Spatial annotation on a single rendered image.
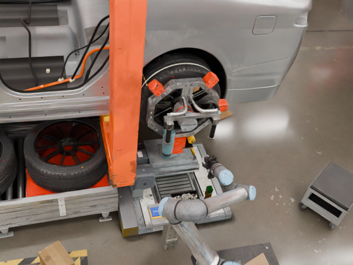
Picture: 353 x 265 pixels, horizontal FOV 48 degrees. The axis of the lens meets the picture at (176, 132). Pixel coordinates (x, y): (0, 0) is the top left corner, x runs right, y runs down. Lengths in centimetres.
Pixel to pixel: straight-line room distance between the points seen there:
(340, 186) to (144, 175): 165
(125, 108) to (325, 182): 194
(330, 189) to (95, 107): 202
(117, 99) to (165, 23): 68
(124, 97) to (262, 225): 180
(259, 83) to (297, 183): 112
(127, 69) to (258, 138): 233
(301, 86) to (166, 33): 277
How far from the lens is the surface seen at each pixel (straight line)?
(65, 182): 311
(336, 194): 358
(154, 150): 357
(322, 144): 449
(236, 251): 300
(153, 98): 291
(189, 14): 275
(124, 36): 209
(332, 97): 523
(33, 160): 315
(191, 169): 359
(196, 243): 244
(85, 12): 385
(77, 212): 321
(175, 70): 288
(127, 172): 280
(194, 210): 217
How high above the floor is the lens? 281
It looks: 43 degrees down
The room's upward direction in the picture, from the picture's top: 9 degrees clockwise
